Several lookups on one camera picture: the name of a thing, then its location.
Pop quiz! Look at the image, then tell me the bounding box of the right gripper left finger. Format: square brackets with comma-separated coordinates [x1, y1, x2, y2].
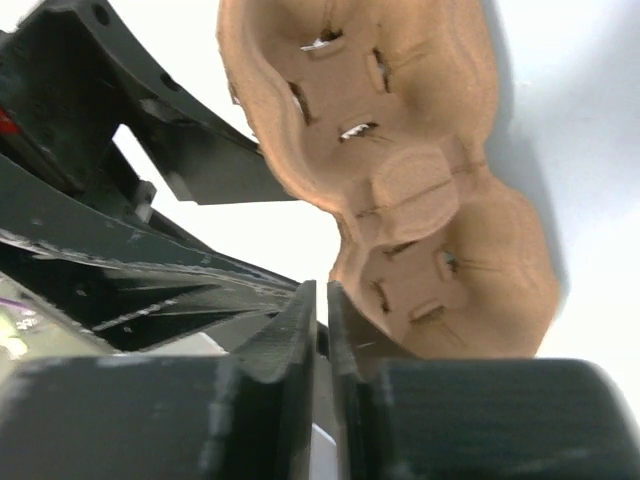
[1, 281, 316, 479]

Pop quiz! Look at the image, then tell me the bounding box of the brown pulp cup carrier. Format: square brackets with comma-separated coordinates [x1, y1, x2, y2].
[217, 1, 559, 358]

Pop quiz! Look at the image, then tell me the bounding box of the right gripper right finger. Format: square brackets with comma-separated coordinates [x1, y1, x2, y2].
[327, 282, 639, 479]

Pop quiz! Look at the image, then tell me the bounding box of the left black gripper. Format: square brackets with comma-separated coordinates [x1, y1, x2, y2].
[1, 1, 292, 220]

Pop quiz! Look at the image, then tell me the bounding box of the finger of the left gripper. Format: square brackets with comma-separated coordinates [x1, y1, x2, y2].
[1, 159, 297, 350]

